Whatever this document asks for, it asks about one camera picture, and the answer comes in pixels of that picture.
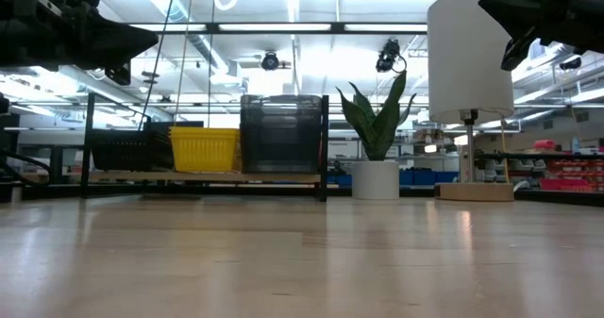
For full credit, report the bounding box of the black round ceiling spotlight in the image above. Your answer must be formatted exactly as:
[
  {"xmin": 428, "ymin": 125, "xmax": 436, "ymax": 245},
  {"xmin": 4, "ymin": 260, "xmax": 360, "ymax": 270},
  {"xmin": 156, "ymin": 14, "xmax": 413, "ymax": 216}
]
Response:
[{"xmin": 260, "ymin": 50, "xmax": 281, "ymax": 73}]

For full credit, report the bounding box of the green snake plant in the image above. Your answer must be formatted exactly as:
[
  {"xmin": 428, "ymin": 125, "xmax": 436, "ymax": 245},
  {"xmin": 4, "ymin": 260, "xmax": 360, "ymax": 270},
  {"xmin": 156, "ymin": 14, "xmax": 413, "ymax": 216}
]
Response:
[{"xmin": 335, "ymin": 69, "xmax": 418, "ymax": 163}]

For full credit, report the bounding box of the black hanging overhead camera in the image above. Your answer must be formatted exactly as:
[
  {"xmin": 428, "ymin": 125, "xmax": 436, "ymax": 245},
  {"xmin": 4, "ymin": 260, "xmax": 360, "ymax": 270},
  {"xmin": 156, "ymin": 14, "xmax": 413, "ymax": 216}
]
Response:
[{"xmin": 375, "ymin": 38, "xmax": 409, "ymax": 75}]

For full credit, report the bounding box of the red parts bins rack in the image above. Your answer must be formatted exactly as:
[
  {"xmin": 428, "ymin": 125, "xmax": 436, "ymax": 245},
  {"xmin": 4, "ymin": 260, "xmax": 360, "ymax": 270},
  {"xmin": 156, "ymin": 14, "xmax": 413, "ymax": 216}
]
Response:
[{"xmin": 537, "ymin": 159, "xmax": 604, "ymax": 192}]

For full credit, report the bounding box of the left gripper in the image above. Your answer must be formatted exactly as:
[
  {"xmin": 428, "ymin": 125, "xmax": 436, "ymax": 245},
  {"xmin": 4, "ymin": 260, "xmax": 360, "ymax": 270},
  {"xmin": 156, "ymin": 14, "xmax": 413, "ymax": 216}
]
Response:
[{"xmin": 0, "ymin": 4, "xmax": 160, "ymax": 87}]

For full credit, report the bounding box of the black plastic basket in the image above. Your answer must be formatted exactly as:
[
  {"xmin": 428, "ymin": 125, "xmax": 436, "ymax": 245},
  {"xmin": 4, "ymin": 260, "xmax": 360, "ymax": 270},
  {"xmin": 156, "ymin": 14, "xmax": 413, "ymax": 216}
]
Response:
[
  {"xmin": 89, "ymin": 128, "xmax": 176, "ymax": 137},
  {"xmin": 90, "ymin": 140, "xmax": 167, "ymax": 173}
]

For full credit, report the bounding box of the black aluminium rig frame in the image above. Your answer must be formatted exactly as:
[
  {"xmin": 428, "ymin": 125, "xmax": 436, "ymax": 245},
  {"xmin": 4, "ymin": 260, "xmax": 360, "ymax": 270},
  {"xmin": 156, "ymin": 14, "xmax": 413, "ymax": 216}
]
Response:
[{"xmin": 127, "ymin": 21, "xmax": 428, "ymax": 36}]

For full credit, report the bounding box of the blue storage bins row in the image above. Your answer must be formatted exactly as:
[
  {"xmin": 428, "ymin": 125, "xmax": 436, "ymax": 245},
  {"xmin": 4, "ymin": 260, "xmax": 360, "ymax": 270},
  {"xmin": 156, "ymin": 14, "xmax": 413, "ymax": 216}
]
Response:
[{"xmin": 329, "ymin": 168, "xmax": 460, "ymax": 188}]

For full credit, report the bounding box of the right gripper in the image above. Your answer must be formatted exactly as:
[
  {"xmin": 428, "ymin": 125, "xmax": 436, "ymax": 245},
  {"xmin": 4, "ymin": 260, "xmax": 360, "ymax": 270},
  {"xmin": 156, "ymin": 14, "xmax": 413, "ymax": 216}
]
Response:
[{"xmin": 478, "ymin": 0, "xmax": 604, "ymax": 72}]

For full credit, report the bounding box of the black-framed wooden shelf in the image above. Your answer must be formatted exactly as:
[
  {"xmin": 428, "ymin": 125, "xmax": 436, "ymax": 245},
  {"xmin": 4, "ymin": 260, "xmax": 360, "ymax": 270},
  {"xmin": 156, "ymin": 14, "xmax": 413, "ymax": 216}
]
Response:
[{"xmin": 79, "ymin": 92, "xmax": 330, "ymax": 203}]

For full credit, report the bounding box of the thin black hanging cable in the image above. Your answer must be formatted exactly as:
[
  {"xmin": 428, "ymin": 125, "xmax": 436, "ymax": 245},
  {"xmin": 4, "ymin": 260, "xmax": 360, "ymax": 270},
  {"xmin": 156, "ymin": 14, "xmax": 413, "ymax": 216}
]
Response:
[{"xmin": 138, "ymin": 0, "xmax": 180, "ymax": 131}]

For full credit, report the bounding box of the smoked grey plastic bin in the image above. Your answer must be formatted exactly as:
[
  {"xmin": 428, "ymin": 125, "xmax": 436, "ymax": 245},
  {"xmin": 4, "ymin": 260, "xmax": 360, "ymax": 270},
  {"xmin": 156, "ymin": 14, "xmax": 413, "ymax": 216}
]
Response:
[{"xmin": 239, "ymin": 93, "xmax": 324, "ymax": 175}]

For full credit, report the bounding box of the white plant pot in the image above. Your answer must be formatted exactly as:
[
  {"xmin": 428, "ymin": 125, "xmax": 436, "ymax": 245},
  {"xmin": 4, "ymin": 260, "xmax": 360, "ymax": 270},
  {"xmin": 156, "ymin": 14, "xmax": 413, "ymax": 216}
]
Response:
[{"xmin": 350, "ymin": 159, "xmax": 402, "ymax": 201}]

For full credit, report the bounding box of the white-shaded wooden-base table lamp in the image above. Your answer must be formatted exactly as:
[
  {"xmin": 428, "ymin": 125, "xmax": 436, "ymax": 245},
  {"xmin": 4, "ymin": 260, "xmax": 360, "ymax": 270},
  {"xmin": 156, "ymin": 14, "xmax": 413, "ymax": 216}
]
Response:
[{"xmin": 426, "ymin": 0, "xmax": 517, "ymax": 203}]

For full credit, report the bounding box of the black looped cable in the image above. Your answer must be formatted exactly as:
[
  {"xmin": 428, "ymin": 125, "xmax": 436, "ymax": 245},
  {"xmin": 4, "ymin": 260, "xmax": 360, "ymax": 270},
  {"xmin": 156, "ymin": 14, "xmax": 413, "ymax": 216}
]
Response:
[{"xmin": 0, "ymin": 146, "xmax": 52, "ymax": 188}]

